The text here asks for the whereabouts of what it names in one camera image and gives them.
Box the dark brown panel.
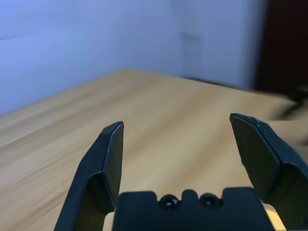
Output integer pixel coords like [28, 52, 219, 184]
[255, 0, 308, 96]

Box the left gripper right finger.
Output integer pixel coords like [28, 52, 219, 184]
[230, 113, 308, 231]

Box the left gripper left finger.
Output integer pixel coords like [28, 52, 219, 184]
[54, 121, 125, 231]

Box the yellow wooden block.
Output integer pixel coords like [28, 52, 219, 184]
[264, 208, 288, 231]

